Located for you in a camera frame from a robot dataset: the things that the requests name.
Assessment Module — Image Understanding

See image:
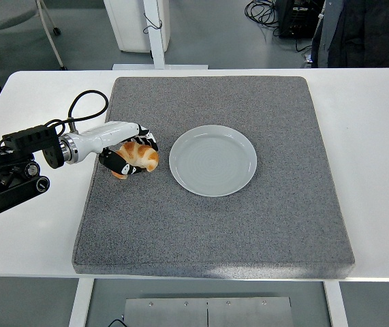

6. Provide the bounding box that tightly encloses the black equipment box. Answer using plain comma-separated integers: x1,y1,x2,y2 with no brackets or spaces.
275,0,326,40

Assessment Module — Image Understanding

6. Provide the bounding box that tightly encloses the thin black cable on pillar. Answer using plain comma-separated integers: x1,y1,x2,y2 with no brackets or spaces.
142,12,164,35

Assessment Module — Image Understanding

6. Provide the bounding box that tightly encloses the white desk pillar with base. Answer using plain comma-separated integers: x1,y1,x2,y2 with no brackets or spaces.
112,0,209,70

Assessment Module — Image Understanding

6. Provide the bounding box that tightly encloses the golden croissant bread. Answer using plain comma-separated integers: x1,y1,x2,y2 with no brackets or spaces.
111,140,160,180

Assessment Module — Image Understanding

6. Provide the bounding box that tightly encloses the white table leg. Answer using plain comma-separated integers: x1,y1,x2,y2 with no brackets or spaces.
68,278,95,327
323,281,349,327

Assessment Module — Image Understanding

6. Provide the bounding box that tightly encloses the white cabinet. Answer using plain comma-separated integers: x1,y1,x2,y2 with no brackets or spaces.
104,0,171,53

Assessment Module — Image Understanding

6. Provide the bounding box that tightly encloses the grey felt mat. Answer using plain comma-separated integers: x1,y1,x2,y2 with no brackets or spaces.
72,75,356,280

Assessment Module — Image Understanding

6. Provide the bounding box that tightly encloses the black floor cable bundle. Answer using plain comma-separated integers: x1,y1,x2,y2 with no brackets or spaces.
243,0,283,37

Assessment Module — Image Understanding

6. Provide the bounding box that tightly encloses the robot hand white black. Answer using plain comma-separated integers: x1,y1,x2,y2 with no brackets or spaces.
74,121,161,178

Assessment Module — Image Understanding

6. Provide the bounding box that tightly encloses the grey round plate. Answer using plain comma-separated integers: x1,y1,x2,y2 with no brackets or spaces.
168,124,258,198

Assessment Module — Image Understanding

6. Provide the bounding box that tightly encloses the grey metal plate with screws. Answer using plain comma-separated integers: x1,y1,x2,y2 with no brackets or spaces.
123,296,296,327

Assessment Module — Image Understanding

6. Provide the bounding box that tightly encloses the grey office chair on wheels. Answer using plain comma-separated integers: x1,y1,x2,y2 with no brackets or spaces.
0,0,68,95

